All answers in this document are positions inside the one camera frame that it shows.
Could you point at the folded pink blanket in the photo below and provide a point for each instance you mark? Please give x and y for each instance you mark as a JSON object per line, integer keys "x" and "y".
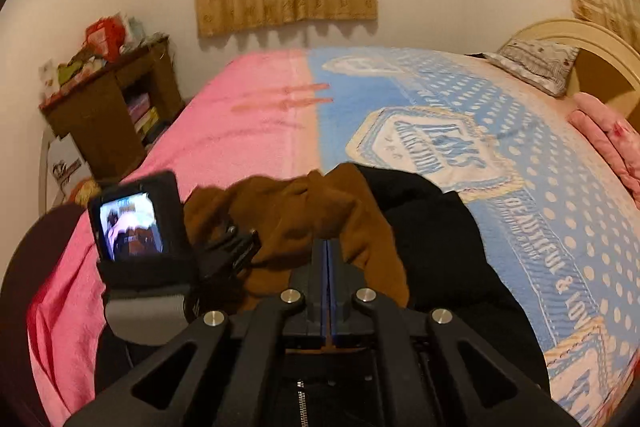
{"x": 611, "y": 136}

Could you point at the red gift bag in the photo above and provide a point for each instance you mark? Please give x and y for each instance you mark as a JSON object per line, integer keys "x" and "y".
{"x": 107, "y": 35}

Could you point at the stacked boxes under desk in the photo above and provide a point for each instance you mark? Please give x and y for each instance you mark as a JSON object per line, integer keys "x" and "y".
{"x": 146, "y": 119}

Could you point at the pink and blue bedspread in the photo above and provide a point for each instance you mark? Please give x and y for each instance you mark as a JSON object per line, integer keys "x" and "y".
{"x": 558, "y": 227}

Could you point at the patterned pillow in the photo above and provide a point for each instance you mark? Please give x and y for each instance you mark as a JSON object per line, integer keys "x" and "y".
{"x": 543, "y": 64}

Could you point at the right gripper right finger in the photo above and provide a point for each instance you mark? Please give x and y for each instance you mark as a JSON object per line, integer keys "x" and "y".
{"x": 431, "y": 369}

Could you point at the brown wooden desk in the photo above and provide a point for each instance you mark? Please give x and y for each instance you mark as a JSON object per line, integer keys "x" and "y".
{"x": 95, "y": 112}

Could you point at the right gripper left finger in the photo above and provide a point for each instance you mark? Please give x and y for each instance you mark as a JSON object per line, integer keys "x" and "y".
{"x": 245, "y": 370}

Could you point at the cream bed headboard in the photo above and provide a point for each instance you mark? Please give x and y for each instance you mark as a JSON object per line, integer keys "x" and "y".
{"x": 606, "y": 67}

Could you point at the white card with picture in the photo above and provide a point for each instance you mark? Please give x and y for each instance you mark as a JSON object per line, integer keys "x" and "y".
{"x": 48, "y": 76}

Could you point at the green cloth on desk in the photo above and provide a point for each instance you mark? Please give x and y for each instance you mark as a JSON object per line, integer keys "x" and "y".
{"x": 82, "y": 65}

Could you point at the black hoodie with brown hood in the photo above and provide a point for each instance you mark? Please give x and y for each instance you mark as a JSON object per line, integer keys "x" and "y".
{"x": 414, "y": 243}

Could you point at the action camera with screen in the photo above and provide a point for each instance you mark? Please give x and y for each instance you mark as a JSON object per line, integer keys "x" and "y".
{"x": 141, "y": 221}

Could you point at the white paper bag with crown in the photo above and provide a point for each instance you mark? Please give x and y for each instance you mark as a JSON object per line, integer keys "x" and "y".
{"x": 62, "y": 169}

